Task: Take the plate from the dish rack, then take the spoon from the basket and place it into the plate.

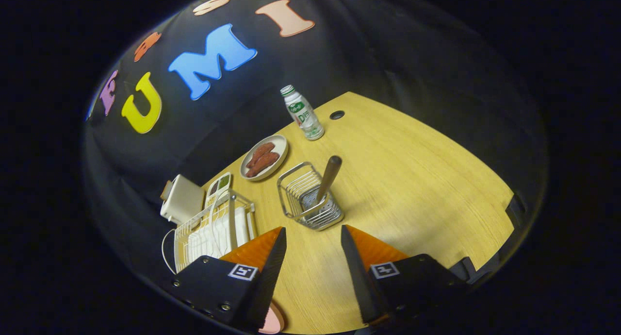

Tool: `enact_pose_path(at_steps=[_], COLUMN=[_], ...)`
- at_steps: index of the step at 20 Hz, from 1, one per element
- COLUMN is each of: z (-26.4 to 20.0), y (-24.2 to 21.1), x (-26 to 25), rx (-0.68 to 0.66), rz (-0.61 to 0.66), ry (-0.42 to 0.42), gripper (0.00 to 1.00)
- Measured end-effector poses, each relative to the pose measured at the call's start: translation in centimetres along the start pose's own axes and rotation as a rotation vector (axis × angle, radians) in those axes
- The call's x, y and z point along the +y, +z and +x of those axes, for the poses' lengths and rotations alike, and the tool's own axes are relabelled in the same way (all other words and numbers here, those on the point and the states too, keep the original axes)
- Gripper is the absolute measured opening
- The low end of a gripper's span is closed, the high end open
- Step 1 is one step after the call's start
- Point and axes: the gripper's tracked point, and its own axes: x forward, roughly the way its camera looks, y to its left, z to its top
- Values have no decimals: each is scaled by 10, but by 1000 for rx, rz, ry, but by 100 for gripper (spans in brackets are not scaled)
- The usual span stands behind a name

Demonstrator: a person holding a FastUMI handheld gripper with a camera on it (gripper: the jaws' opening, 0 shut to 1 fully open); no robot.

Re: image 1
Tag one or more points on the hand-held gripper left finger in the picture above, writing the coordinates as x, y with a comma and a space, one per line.
269, 276

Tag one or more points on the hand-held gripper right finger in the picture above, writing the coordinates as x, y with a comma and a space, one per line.
359, 276

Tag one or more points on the pink plate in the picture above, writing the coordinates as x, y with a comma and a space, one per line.
274, 323

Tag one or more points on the white divided bean dish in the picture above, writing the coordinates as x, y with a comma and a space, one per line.
218, 184

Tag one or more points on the beige round plate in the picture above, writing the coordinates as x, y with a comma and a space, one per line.
280, 148

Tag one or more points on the white drain tray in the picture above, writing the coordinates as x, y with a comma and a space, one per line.
204, 242

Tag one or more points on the white toaster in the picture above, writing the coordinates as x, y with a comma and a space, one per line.
184, 199

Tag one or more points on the brown toast slice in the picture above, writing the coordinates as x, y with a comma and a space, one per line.
166, 192

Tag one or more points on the white drink bottle green cap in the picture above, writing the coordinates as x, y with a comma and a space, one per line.
303, 114

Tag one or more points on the black backdrop cloth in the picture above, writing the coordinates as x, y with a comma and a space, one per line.
388, 58

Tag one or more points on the black table edge bracket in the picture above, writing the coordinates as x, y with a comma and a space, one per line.
466, 269
515, 209

